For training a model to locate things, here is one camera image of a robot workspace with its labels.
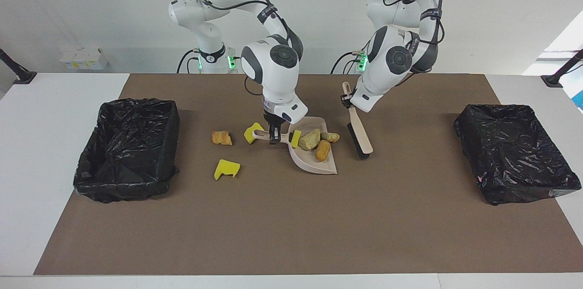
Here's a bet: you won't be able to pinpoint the black bag lined bin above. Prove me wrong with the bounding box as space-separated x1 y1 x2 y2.
72 97 181 204

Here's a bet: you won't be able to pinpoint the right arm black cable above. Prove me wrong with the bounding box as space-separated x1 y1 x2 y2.
163 0 304 97

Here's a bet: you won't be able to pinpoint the orange striped sponge piece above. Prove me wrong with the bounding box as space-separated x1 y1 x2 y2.
211 130 233 146

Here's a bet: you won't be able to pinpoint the brown potato shaped foam lump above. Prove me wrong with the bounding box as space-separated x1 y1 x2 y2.
314 139 332 162

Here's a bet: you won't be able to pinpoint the white cardboard box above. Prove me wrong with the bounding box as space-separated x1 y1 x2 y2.
59 47 109 71

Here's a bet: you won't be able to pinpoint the yellow sponge piece dark dot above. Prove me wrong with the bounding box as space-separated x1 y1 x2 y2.
243 122 265 145

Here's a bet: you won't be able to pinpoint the black bag bin pink mark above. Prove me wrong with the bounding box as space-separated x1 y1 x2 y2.
454 103 583 206

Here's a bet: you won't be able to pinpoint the beige hand brush black bristles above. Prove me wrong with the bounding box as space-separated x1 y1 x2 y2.
341 81 374 160

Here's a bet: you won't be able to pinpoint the black base power cable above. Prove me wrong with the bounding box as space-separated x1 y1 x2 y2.
330 51 365 75
176 49 201 74

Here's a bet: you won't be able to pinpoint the beige plastic dustpan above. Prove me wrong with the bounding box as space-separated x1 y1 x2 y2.
252 116 340 175

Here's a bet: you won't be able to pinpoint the yellow notched sponge piece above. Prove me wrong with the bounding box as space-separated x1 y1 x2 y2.
214 158 241 181

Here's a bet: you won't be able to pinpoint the pale cream foam lump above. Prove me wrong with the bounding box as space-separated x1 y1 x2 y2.
298 128 322 151

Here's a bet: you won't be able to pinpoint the brown table mat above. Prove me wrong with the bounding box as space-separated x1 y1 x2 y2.
33 73 583 276

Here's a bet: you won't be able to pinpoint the black camera stand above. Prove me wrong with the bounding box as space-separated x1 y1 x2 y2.
0 48 37 85
541 49 583 88

